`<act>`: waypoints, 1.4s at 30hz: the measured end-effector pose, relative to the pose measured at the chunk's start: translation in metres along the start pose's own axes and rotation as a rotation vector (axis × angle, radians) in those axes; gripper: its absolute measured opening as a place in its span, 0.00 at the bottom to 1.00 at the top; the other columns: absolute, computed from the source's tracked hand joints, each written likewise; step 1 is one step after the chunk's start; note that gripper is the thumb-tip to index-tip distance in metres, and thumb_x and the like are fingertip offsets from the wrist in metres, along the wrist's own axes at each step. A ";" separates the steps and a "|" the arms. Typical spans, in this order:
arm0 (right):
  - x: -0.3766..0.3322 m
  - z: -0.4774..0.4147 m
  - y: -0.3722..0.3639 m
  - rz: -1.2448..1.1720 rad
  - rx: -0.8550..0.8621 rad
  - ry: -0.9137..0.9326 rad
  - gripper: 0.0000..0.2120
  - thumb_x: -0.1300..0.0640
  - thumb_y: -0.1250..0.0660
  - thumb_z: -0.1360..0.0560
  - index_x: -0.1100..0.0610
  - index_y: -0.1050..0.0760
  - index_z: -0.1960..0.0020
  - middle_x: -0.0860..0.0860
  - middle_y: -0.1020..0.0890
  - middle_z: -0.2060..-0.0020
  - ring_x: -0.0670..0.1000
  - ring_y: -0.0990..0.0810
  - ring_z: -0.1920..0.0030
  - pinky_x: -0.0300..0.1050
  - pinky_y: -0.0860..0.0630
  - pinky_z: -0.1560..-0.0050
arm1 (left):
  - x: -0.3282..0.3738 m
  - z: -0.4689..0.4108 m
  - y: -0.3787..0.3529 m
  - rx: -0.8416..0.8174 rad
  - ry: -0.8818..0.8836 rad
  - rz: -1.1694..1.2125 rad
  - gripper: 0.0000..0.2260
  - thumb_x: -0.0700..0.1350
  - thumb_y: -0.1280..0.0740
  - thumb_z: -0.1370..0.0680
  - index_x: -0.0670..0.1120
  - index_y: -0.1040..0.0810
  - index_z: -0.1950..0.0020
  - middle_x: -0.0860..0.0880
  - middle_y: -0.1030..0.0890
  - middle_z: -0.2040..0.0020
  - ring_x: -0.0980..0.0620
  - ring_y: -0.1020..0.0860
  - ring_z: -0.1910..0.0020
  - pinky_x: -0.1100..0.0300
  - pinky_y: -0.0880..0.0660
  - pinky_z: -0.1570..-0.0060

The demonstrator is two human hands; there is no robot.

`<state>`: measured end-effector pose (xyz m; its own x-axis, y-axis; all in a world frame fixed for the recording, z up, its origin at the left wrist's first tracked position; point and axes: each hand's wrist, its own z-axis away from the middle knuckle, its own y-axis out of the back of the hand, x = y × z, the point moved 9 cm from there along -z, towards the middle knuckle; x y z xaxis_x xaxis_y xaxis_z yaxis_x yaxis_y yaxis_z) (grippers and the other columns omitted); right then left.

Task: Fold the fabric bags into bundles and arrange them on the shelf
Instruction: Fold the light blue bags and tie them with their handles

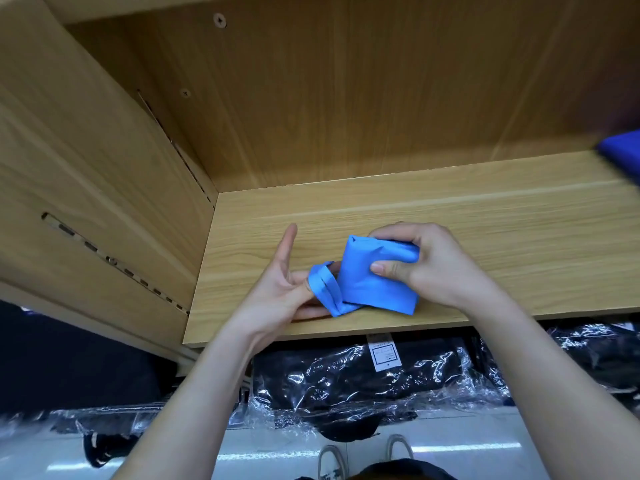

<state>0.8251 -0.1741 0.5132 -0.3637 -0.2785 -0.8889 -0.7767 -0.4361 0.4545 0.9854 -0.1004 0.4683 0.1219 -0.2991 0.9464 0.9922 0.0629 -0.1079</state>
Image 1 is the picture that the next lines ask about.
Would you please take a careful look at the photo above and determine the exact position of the person's right hand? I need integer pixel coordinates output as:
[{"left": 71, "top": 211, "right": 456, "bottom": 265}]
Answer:
[{"left": 369, "top": 221, "right": 503, "bottom": 322}]

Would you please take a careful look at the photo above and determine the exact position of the person's left hand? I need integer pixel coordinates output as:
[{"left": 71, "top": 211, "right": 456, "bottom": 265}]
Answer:
[{"left": 228, "top": 223, "right": 337, "bottom": 353}]

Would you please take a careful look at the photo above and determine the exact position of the light blue non-woven bag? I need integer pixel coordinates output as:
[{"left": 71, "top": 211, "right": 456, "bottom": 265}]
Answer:
[{"left": 306, "top": 235, "right": 421, "bottom": 319}]

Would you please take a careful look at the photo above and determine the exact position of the wooden shelf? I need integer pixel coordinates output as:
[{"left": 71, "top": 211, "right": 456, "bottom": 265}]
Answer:
[{"left": 0, "top": 0, "right": 640, "bottom": 366}]

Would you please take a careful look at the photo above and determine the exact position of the person's left forearm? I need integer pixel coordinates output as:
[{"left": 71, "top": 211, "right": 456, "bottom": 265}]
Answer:
[{"left": 112, "top": 327, "right": 256, "bottom": 480}]

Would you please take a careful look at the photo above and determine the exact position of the person's right forearm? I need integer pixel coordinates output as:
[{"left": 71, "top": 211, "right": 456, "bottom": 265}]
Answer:
[{"left": 470, "top": 287, "right": 640, "bottom": 480}]

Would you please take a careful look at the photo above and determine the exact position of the person's right shoe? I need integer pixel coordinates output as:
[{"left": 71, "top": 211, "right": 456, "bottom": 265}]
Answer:
[{"left": 384, "top": 433, "right": 417, "bottom": 464}]

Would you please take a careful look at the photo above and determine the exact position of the person's right leg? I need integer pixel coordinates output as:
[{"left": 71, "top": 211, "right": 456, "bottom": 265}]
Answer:
[{"left": 350, "top": 457, "right": 458, "bottom": 480}]

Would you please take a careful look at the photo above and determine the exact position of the black wrapped bag with tag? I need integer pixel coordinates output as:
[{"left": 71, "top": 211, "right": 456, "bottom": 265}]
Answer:
[{"left": 246, "top": 333, "right": 506, "bottom": 443}]

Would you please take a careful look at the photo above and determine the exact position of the white paper tag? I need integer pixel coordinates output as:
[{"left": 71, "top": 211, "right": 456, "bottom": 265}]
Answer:
[{"left": 366, "top": 335, "right": 403, "bottom": 373}]

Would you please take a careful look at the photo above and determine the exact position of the black plastic-wrapped bag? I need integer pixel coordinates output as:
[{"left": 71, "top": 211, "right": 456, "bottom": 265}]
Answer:
[
  {"left": 0, "top": 395, "right": 251, "bottom": 468},
  {"left": 480, "top": 319, "right": 640, "bottom": 413}
]

